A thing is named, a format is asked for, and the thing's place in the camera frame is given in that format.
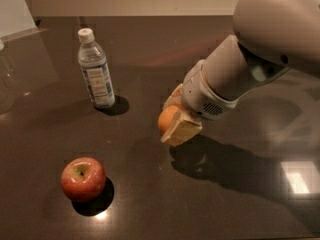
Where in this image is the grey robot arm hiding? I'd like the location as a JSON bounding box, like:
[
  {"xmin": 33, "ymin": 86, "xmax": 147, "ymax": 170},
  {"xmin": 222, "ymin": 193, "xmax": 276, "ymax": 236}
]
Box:
[{"xmin": 161, "ymin": 0, "xmax": 320, "ymax": 147}]

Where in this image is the blue label plastic water bottle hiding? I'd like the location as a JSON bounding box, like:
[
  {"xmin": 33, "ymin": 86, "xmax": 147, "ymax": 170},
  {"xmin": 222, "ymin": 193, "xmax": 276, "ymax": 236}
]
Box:
[{"xmin": 78, "ymin": 28, "xmax": 115, "ymax": 109}]

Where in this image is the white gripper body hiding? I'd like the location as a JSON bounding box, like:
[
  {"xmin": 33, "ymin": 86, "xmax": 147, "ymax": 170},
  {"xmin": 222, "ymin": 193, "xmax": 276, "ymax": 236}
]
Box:
[{"xmin": 181, "ymin": 60, "xmax": 238, "ymax": 120}]

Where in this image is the red apple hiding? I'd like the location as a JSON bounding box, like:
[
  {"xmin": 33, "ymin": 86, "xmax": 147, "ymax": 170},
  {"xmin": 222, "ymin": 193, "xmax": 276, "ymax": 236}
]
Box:
[{"xmin": 61, "ymin": 157, "xmax": 106, "ymax": 203}]

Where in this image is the orange fruit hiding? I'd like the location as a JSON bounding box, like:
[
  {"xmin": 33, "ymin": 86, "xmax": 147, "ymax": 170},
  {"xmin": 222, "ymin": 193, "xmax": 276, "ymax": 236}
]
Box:
[{"xmin": 158, "ymin": 105, "xmax": 179, "ymax": 134}]

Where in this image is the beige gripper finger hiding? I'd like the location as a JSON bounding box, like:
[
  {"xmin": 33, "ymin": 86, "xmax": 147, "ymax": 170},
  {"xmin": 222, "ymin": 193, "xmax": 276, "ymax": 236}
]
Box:
[
  {"xmin": 162, "ymin": 84, "xmax": 183, "ymax": 109},
  {"xmin": 161, "ymin": 108, "xmax": 202, "ymax": 147}
]

